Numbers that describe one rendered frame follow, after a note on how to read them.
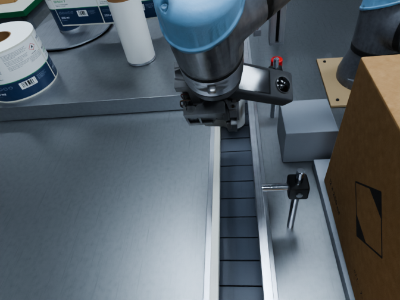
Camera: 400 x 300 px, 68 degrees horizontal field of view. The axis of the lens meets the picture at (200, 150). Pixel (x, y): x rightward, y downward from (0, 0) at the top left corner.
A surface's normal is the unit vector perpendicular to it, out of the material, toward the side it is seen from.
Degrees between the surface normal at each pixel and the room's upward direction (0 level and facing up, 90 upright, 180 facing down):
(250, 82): 45
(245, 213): 0
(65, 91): 0
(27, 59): 90
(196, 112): 30
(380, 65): 0
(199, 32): 117
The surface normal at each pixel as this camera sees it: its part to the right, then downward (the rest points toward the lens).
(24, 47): 0.88, 0.27
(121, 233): -0.13, -0.67
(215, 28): 0.37, 0.89
